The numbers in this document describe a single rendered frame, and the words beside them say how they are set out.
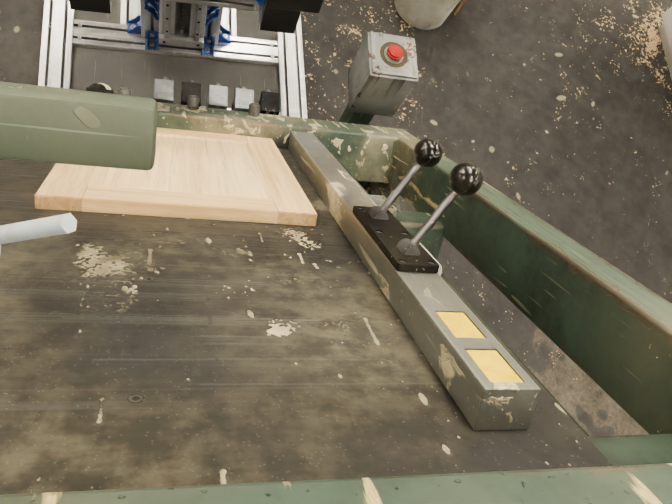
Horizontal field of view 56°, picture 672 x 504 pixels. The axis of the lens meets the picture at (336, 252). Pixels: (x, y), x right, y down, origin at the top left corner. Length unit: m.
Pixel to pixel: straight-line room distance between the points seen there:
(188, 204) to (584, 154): 2.29
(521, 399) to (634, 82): 2.89
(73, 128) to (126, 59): 2.04
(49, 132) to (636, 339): 0.64
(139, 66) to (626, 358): 1.82
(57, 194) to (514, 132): 2.20
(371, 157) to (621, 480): 1.14
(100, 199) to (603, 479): 0.70
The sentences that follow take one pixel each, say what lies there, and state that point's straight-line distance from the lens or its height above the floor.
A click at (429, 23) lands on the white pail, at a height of 0.05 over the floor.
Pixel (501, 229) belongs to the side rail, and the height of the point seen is 1.30.
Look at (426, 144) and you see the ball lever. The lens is 0.81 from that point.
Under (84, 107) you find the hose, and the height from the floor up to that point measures 1.90.
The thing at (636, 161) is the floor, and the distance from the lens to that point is 3.12.
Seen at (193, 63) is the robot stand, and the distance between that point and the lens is 2.25.
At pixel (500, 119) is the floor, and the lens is 2.80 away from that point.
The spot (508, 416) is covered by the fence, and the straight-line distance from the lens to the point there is 0.54.
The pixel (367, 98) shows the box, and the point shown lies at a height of 0.83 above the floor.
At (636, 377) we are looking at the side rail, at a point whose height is 1.52.
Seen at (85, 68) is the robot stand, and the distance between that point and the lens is 2.23.
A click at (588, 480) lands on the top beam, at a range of 0.35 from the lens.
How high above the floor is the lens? 2.08
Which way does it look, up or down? 66 degrees down
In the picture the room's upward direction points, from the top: 42 degrees clockwise
